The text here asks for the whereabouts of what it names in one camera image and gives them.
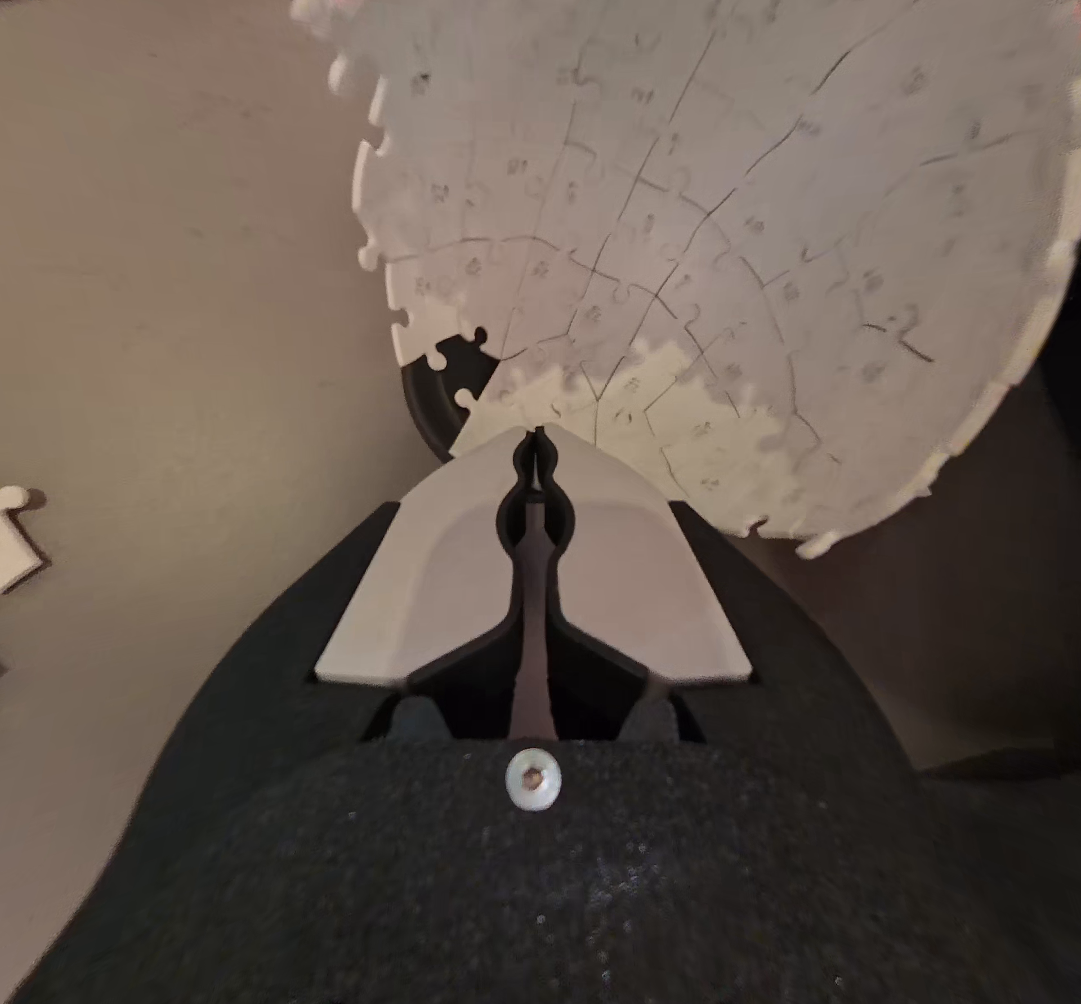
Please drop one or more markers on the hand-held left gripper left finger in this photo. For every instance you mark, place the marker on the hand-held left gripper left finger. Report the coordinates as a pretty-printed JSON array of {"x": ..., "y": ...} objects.
[{"x": 422, "y": 590}]

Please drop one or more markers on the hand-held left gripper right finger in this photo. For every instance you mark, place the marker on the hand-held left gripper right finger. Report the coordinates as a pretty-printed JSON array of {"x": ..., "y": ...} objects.
[{"x": 650, "y": 590}]

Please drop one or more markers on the partly built puzzle ball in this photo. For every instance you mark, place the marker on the partly built puzzle ball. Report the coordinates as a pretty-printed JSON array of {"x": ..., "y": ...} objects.
[{"x": 718, "y": 176}]

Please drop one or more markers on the white puzzle piece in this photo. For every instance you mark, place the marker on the white puzzle piece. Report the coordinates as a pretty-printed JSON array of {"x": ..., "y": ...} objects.
[{"x": 15, "y": 548}]

